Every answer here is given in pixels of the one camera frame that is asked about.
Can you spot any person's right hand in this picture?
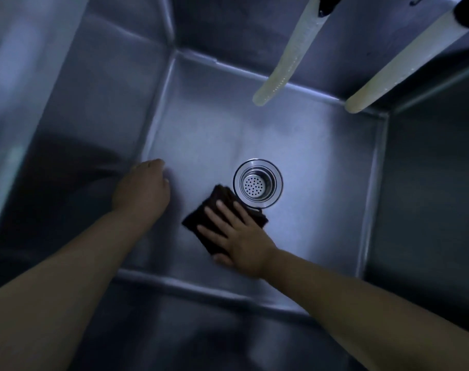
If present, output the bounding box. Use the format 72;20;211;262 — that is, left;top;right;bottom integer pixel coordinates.
197;200;278;279

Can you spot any person's left hand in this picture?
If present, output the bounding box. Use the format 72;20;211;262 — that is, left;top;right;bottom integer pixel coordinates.
111;158;171;222

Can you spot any stainless steel sink basin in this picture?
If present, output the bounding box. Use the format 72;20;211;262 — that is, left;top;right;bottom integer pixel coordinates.
0;0;469;371

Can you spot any dark brown scrubbing cloth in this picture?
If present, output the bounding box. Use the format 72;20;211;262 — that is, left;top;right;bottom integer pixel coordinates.
181;184;269;256

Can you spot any person's right forearm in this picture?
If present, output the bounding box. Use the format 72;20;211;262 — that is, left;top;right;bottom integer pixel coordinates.
260;249;469;371

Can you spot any translucent yellowish faucet hose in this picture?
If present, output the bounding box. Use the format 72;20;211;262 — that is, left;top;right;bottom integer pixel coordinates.
345;8;469;114
252;0;332;107

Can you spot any round metal drain strainer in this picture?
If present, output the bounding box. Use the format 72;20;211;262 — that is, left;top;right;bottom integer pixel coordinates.
233;158;284;208

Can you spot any person's left forearm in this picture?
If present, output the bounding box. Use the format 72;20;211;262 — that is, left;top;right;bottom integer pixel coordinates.
0;208;158;371

